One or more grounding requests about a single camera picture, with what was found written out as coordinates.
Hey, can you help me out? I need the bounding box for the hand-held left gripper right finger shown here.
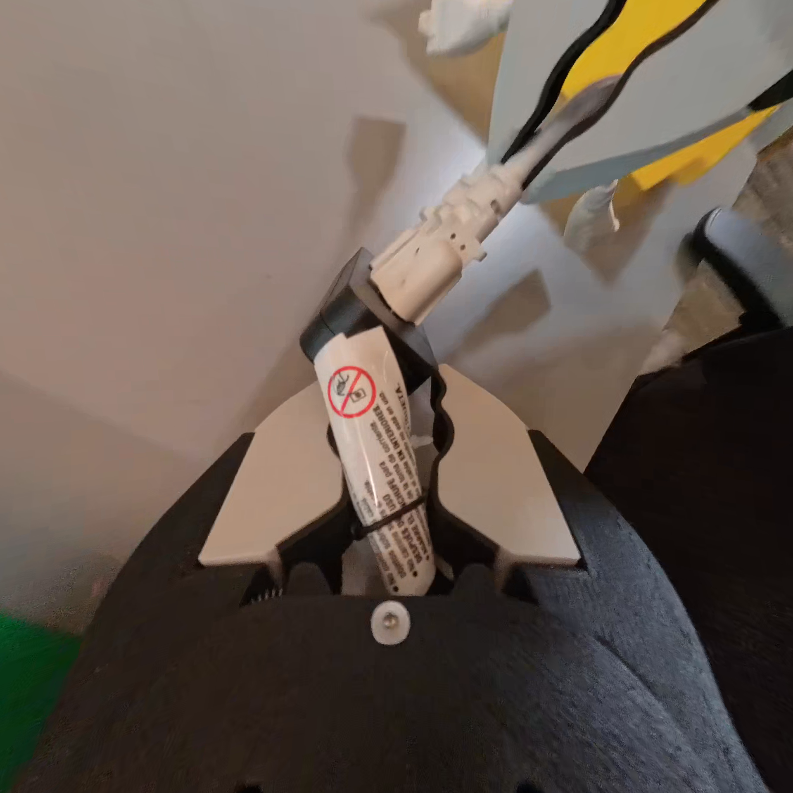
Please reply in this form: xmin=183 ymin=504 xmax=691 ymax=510
xmin=426 ymin=364 xmax=583 ymax=575

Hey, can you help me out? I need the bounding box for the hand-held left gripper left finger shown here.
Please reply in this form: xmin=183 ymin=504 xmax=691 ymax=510
xmin=198 ymin=381 xmax=361 ymax=594

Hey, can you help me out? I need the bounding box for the green object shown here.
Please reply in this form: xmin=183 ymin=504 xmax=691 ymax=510
xmin=0 ymin=610 xmax=81 ymax=793

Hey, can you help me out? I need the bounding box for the black cable tie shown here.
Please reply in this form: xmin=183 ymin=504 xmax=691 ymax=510
xmin=350 ymin=492 xmax=428 ymax=543

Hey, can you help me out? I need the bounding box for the white desk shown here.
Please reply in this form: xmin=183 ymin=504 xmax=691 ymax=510
xmin=0 ymin=0 xmax=682 ymax=627

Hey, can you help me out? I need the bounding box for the white cable with plug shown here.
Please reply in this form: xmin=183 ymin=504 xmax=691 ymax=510
xmin=370 ymin=77 xmax=623 ymax=326

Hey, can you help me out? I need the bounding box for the white cable with warning label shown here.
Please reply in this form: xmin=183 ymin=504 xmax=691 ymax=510
xmin=313 ymin=328 xmax=437 ymax=597

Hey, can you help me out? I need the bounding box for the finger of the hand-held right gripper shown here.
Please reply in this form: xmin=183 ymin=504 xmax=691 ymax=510
xmin=418 ymin=0 xmax=623 ymax=165
xmin=519 ymin=0 xmax=793 ymax=255

